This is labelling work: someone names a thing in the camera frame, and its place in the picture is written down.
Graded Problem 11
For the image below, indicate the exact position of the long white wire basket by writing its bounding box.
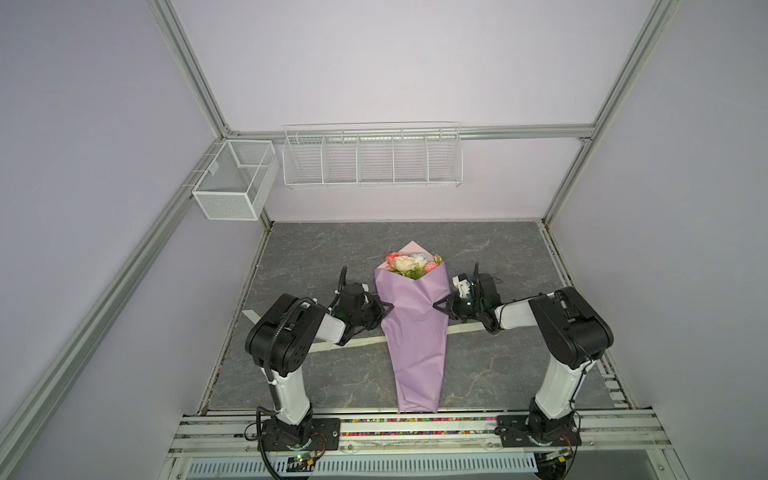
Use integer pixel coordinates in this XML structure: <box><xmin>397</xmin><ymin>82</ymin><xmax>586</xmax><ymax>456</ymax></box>
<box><xmin>282</xmin><ymin>122</ymin><xmax>464</xmax><ymax>187</ymax></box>

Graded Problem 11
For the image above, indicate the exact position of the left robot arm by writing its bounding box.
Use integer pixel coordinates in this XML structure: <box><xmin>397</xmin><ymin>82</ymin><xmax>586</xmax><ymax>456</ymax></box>
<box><xmin>244</xmin><ymin>268</ymin><xmax>394</xmax><ymax>452</ymax></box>

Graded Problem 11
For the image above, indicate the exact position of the small white mesh basket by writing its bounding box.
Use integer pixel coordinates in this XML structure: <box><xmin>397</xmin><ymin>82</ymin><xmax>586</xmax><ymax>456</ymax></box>
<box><xmin>192</xmin><ymin>139</ymin><xmax>279</xmax><ymax>221</ymax></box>

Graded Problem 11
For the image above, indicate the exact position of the pink purple wrapping paper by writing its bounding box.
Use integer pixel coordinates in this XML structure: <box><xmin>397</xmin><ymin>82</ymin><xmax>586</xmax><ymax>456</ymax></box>
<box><xmin>374</xmin><ymin>241</ymin><xmax>450</xmax><ymax>413</ymax></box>

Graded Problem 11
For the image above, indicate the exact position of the cream printed ribbon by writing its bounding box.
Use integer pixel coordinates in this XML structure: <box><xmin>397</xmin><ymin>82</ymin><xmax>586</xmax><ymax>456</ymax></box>
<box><xmin>242</xmin><ymin>309</ymin><xmax>484</xmax><ymax>353</ymax></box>

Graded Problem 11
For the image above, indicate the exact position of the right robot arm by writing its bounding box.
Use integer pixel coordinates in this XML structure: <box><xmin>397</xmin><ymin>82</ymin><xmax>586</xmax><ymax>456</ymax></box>
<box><xmin>433</xmin><ymin>269</ymin><xmax>614</xmax><ymax>449</ymax></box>

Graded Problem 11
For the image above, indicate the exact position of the cream rose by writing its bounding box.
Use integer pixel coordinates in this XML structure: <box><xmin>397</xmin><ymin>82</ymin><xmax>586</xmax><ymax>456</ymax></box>
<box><xmin>391</xmin><ymin>255</ymin><xmax>420</xmax><ymax>273</ymax></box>

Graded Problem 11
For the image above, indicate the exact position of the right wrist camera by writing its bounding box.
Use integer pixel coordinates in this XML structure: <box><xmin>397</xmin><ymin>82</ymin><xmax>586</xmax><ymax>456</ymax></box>
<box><xmin>452</xmin><ymin>274</ymin><xmax>473</xmax><ymax>299</ymax></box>

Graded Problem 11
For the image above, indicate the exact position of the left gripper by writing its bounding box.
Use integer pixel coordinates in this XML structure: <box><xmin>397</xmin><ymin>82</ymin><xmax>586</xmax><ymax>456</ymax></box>
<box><xmin>352</xmin><ymin>295</ymin><xmax>394</xmax><ymax>331</ymax></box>

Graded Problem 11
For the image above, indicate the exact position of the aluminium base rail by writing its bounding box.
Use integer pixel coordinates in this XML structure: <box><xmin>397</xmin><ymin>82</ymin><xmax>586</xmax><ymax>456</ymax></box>
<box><xmin>160</xmin><ymin>410</ymin><xmax>687</xmax><ymax>479</ymax></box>

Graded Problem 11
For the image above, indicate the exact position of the aluminium frame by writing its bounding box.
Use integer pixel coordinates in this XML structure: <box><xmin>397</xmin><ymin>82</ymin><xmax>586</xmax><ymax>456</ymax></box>
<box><xmin>1</xmin><ymin>1</ymin><xmax>679</xmax><ymax>479</ymax></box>

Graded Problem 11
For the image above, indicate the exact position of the pink spray rose stem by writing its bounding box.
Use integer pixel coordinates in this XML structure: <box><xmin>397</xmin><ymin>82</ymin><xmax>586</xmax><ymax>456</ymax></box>
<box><xmin>423</xmin><ymin>255</ymin><xmax>442</xmax><ymax>273</ymax></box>

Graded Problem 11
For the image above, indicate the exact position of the dark pink rose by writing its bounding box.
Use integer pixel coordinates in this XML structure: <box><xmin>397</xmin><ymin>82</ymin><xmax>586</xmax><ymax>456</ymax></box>
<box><xmin>385</xmin><ymin>252</ymin><xmax>400</xmax><ymax>268</ymax></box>

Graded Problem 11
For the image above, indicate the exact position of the white rose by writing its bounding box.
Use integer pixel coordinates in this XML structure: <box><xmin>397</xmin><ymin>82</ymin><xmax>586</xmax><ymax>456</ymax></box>
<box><xmin>409</xmin><ymin>253</ymin><xmax>430</xmax><ymax>271</ymax></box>

